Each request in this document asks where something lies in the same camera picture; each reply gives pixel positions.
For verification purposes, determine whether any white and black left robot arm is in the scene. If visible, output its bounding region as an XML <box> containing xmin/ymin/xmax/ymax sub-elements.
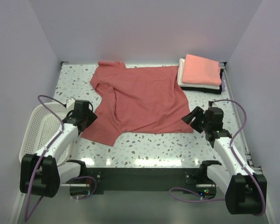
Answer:
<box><xmin>19</xmin><ymin>98</ymin><xmax>97</xmax><ymax>198</ymax></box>

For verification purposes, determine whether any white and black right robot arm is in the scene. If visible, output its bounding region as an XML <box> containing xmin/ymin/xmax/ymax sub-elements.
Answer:
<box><xmin>182</xmin><ymin>107</ymin><xmax>267</xmax><ymax>216</ymax></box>

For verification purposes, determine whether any red t-shirt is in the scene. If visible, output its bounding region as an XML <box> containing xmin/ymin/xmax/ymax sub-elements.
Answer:
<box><xmin>81</xmin><ymin>61</ymin><xmax>194</xmax><ymax>146</ymax></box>

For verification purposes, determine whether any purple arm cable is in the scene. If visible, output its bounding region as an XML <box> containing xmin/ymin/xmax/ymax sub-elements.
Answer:
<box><xmin>24</xmin><ymin>95</ymin><xmax>66</xmax><ymax>222</ymax></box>
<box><xmin>169</xmin><ymin>99</ymin><xmax>266</xmax><ymax>214</ymax></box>

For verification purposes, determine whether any folded white t-shirt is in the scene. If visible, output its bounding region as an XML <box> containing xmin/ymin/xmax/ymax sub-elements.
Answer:
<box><xmin>177</xmin><ymin>58</ymin><xmax>219</xmax><ymax>90</ymax></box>

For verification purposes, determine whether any folded lavender t-shirt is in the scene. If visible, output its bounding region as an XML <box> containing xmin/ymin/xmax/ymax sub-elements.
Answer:
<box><xmin>221</xmin><ymin>72</ymin><xmax>226</xmax><ymax>92</ymax></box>

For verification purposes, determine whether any white perforated plastic basket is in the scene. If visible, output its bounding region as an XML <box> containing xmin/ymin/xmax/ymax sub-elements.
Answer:
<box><xmin>19</xmin><ymin>102</ymin><xmax>72</xmax><ymax>166</ymax></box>

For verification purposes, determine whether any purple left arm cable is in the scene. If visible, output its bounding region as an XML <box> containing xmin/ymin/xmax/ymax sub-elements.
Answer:
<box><xmin>24</xmin><ymin>95</ymin><xmax>66</xmax><ymax>222</ymax></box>

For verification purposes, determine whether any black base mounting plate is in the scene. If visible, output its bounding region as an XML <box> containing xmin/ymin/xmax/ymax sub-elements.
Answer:
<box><xmin>85</xmin><ymin>168</ymin><xmax>217</xmax><ymax>196</ymax></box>

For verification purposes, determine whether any folded black t-shirt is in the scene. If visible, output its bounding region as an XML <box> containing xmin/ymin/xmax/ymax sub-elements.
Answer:
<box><xmin>181</xmin><ymin>69</ymin><xmax>224</xmax><ymax>95</ymax></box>

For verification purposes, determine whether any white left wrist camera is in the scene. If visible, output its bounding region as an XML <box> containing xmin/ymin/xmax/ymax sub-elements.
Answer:
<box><xmin>65</xmin><ymin>97</ymin><xmax>76</xmax><ymax>110</ymax></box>

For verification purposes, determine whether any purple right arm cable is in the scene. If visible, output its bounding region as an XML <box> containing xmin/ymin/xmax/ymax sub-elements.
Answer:
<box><xmin>169</xmin><ymin>99</ymin><xmax>266</xmax><ymax>214</ymax></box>

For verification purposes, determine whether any folded salmon pink t-shirt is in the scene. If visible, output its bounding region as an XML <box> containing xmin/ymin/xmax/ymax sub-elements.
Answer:
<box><xmin>182</xmin><ymin>54</ymin><xmax>222</xmax><ymax>87</ymax></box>

